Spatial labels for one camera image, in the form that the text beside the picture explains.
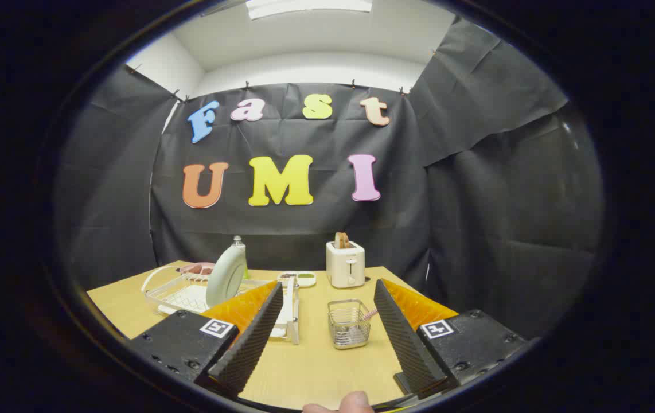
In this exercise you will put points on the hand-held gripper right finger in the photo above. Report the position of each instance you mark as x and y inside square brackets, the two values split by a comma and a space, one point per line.
[405, 344]

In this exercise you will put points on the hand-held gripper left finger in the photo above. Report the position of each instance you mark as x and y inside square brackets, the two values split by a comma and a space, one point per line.
[253, 344]

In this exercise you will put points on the light green plate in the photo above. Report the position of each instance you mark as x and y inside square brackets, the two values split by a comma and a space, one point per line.
[225, 275]

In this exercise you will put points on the white divided dish with beans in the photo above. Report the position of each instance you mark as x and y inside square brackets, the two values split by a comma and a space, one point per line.
[296, 283]

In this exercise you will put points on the pink oval plate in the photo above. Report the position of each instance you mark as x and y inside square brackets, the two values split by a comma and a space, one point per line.
[190, 267]

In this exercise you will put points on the white drip tray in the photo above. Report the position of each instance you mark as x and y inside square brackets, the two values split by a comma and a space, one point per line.
[190, 298]

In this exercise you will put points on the brown meat piece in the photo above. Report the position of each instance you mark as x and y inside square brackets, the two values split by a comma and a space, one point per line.
[206, 269]

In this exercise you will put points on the white toaster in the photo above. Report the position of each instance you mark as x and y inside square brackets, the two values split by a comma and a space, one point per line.
[346, 269]

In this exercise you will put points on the green drink bottle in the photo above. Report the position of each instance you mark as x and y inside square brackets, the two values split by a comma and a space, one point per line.
[238, 244]

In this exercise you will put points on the brown bread slice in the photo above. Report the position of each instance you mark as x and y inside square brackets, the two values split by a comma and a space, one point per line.
[342, 240]

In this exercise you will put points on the ceiling light panel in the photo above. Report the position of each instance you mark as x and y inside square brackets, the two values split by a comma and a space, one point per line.
[310, 7]

